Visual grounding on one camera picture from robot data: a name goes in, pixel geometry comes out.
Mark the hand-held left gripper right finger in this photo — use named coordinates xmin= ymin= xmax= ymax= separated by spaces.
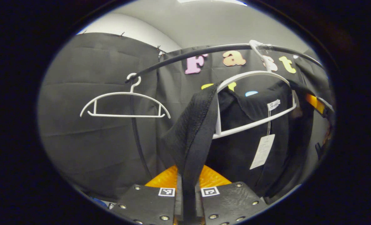
xmin=199 ymin=165 xmax=268 ymax=225

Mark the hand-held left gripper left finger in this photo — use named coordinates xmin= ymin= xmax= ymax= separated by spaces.
xmin=109 ymin=165 xmax=178 ymax=225

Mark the black knit cardigan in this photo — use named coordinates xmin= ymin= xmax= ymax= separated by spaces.
xmin=159 ymin=80 xmax=317 ymax=225

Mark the white clothes hanger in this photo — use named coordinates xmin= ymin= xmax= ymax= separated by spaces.
xmin=212 ymin=40 xmax=297 ymax=139
xmin=80 ymin=73 xmax=171 ymax=119

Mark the black metal clothes rack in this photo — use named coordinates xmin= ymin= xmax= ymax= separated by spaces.
xmin=124 ymin=43 xmax=325 ymax=180

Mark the blue object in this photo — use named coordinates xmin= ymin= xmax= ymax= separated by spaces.
xmin=91 ymin=197 xmax=109 ymax=209

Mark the white paper hang tag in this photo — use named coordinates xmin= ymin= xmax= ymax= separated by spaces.
xmin=250 ymin=134 xmax=275 ymax=170

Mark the black backdrop cloth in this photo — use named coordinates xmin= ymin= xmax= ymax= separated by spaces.
xmin=38 ymin=32 xmax=333 ymax=202

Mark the large ceiling light panel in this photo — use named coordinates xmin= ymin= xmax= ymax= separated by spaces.
xmin=178 ymin=0 xmax=248 ymax=7

